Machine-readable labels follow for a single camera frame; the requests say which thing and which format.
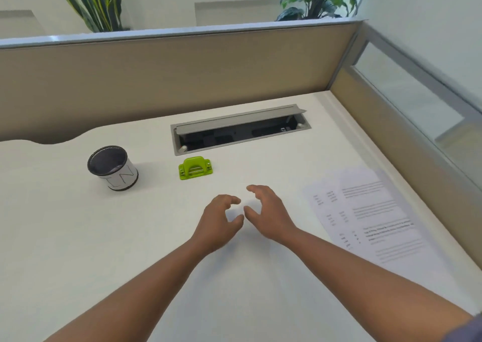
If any person's left forearm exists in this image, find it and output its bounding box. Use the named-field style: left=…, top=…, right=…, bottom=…
left=43, top=239, right=210, bottom=342

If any person's right forearm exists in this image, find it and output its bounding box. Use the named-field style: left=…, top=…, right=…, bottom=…
left=280, top=229, right=473, bottom=342

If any beige desk partition panel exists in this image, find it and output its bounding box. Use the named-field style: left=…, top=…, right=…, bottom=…
left=0, top=19, right=364, bottom=145

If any grey desk cable box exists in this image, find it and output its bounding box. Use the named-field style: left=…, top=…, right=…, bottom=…
left=170, top=104, right=312, bottom=156

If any person's right hand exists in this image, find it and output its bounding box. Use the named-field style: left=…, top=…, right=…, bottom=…
left=243, top=185, right=300, bottom=246

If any printed white paper sheet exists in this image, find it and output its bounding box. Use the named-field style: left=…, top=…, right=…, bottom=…
left=302, top=180, right=362, bottom=252
left=340, top=166, right=441, bottom=266

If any blue-grey shirt sleeve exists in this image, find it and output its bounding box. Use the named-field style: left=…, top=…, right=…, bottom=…
left=441, top=313, right=482, bottom=342

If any glass-topped side partition panel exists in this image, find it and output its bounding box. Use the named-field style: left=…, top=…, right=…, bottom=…
left=329, top=21, right=482, bottom=271

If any striped snake plant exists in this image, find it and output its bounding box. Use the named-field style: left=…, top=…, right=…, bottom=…
left=54, top=0, right=130, bottom=33

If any white black-rimmed pen cup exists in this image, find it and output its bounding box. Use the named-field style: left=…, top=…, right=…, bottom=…
left=87, top=145, right=139, bottom=192

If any person's left hand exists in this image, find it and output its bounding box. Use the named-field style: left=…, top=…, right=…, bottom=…
left=189, top=194, right=245, bottom=256

